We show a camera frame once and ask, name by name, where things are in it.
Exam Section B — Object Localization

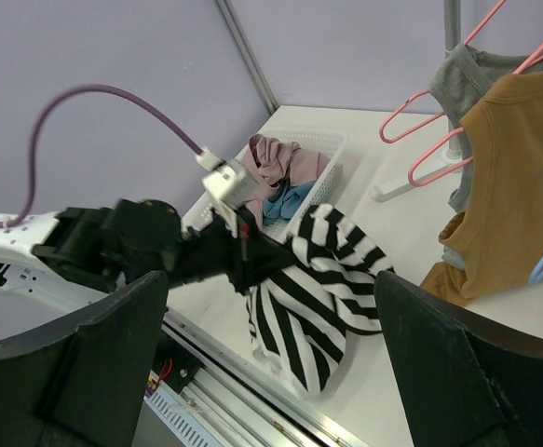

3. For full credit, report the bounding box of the mauve pink tank top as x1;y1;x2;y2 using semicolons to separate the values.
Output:
240;134;330;220

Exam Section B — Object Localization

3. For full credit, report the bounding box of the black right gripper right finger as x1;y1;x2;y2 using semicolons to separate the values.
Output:
374;272;543;446

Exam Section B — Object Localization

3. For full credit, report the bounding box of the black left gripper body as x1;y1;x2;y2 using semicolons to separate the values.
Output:
100;199;296;289

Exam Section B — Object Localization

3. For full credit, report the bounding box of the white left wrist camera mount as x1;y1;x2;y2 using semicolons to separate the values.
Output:
196;147;259;221

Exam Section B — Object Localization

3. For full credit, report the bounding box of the aluminium mounting rail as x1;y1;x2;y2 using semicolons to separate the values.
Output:
163;310;366;446

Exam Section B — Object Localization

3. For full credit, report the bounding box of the mustard brown tank top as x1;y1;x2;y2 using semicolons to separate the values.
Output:
421;72;543;306

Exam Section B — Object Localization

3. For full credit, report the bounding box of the white slotted cable duct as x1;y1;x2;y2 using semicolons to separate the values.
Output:
143;386;231;446

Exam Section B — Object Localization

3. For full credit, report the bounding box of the white plastic basket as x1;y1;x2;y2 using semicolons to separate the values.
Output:
182;128;351;246

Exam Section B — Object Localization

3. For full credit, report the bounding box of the teal blue tank top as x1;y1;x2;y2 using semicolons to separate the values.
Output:
263;181;315;225

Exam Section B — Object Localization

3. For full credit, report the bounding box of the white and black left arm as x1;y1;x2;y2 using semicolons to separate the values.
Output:
0;199;296;313

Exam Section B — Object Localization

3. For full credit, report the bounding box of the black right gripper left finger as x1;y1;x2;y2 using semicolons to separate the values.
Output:
0;272;168;446

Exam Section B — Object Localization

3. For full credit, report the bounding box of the grey tank top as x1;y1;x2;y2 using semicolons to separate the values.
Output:
441;46;543;213

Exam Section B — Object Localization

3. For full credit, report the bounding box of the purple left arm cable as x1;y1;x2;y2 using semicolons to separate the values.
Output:
0;83;207;229

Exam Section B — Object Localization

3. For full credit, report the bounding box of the grey metal clothes rack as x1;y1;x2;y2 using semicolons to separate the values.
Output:
370;0;461;202

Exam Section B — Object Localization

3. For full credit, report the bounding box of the pink hanger under grey top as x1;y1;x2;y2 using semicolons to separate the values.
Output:
378;1;505;144

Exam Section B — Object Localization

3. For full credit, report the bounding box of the black white striped tank top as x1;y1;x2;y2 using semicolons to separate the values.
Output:
246;203;393;397

